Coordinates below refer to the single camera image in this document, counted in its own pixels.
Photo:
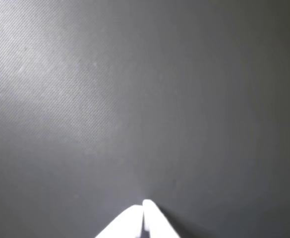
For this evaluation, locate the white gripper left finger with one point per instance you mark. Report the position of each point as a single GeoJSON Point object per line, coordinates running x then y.
{"type": "Point", "coordinates": [127, 223]}

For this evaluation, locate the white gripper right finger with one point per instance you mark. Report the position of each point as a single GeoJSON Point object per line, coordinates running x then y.
{"type": "Point", "coordinates": [157, 220]}

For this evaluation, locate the dark grey table mat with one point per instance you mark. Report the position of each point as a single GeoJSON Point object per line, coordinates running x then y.
{"type": "Point", "coordinates": [159, 99]}

